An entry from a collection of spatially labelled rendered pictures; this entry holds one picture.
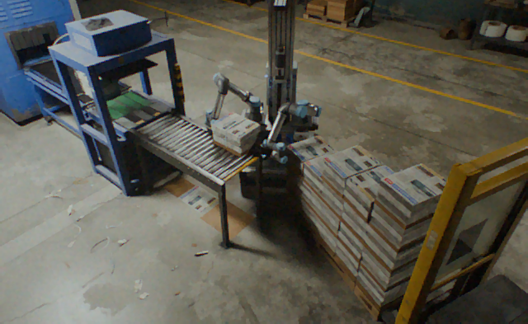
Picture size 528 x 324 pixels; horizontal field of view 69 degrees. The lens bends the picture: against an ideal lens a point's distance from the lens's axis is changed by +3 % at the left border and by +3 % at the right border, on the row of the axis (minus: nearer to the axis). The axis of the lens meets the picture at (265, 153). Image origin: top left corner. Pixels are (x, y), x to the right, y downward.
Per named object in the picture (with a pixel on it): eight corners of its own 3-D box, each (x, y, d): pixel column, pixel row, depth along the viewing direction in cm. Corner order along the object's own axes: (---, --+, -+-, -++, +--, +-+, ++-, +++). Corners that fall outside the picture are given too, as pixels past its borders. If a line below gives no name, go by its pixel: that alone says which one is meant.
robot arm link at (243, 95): (252, 109, 403) (214, 85, 367) (247, 102, 414) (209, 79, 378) (260, 100, 400) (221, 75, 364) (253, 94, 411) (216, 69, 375)
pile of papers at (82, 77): (122, 93, 452) (116, 72, 436) (99, 102, 433) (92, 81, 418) (104, 83, 471) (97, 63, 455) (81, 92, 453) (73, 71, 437)
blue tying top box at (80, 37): (153, 39, 385) (148, 19, 373) (98, 57, 348) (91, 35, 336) (126, 29, 408) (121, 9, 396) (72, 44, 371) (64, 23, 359)
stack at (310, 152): (313, 194, 425) (319, 133, 376) (387, 274, 343) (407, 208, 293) (284, 206, 411) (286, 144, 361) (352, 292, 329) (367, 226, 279)
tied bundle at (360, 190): (379, 185, 315) (384, 163, 301) (405, 208, 294) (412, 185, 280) (341, 199, 301) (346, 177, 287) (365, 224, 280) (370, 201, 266)
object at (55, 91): (137, 96, 467) (135, 88, 461) (87, 116, 428) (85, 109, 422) (71, 62, 546) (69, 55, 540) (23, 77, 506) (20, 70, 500)
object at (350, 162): (357, 146, 321) (357, 144, 320) (380, 164, 300) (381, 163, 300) (321, 158, 307) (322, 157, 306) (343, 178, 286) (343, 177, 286)
